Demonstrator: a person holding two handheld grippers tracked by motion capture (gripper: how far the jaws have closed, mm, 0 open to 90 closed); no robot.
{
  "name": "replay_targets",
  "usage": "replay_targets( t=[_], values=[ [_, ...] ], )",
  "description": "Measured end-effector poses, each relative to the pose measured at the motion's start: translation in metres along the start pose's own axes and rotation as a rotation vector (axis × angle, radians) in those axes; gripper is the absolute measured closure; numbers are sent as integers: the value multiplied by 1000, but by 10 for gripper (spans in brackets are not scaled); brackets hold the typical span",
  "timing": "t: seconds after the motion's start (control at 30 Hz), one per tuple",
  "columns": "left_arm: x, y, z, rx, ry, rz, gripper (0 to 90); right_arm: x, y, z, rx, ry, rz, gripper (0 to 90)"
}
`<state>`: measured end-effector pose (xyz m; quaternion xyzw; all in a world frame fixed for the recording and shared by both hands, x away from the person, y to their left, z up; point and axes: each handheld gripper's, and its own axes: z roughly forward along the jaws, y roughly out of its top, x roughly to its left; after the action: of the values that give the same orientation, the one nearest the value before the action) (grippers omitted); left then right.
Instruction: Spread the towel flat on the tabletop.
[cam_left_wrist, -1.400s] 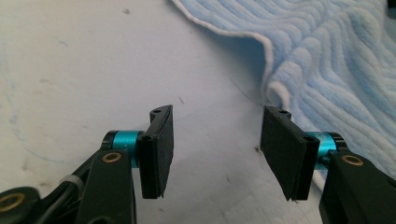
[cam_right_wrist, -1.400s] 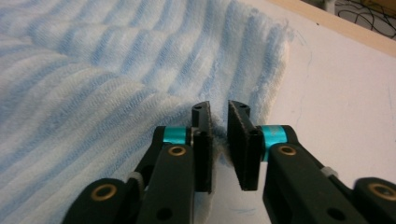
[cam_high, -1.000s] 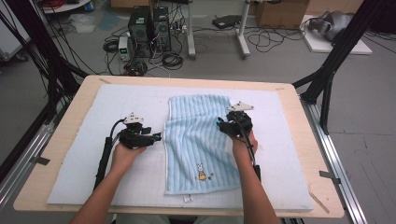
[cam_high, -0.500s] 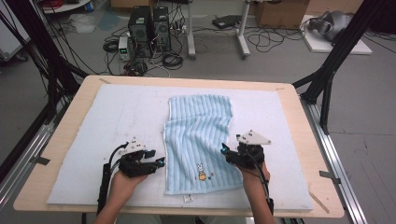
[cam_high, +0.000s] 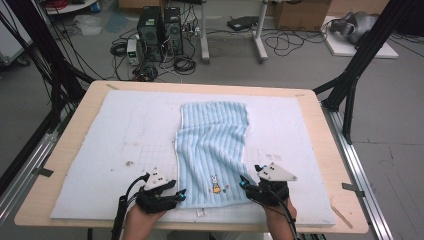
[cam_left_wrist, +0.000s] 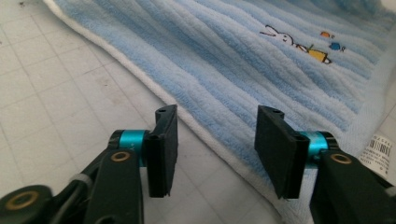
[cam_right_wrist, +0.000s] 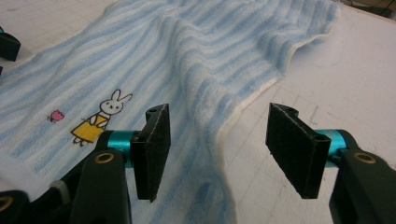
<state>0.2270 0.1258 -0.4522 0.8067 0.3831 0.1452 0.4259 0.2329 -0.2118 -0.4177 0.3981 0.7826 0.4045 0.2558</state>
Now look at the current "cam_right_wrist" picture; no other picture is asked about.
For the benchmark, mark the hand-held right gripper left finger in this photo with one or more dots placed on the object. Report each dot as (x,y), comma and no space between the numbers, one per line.
(152,155)

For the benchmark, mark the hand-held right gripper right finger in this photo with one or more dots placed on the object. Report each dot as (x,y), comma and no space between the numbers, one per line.
(295,155)

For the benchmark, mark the light blue striped towel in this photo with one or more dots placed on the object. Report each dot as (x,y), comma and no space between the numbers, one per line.
(174,62)

